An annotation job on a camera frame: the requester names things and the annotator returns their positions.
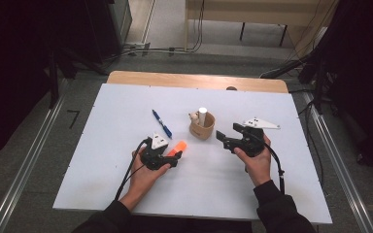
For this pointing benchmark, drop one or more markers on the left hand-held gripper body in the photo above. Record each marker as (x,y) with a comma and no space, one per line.
(155,152)

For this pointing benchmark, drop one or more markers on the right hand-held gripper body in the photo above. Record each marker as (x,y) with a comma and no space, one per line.
(251,142)

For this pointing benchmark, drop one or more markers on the orange highlighter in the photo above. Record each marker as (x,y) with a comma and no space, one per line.
(180,146)

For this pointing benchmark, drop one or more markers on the blue pen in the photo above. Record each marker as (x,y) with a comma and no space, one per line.
(162,123)

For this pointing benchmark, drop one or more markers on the wooden cup with bear figure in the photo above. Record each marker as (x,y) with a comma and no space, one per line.
(202,133)

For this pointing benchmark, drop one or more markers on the white cylindrical tube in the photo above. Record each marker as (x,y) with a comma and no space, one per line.
(202,115)

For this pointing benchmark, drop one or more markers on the person's right hand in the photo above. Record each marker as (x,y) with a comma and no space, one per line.
(259,170)

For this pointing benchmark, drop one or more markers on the person's left hand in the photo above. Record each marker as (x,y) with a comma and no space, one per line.
(145,179)

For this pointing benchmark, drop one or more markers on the light wooden table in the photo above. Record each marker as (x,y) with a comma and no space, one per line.
(191,80)

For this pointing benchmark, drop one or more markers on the person's lap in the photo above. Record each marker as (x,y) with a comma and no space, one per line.
(191,226)

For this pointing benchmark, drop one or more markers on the beige desk with black legs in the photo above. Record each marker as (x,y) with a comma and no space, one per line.
(239,13)

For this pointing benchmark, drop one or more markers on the black curtain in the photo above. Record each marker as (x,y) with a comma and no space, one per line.
(362,81)
(13,64)

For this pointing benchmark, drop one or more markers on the dark cabinet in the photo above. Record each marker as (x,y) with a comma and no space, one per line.
(110,26)

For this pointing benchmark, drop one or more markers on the metal floor rail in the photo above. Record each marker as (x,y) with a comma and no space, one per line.
(22,171)
(346,181)

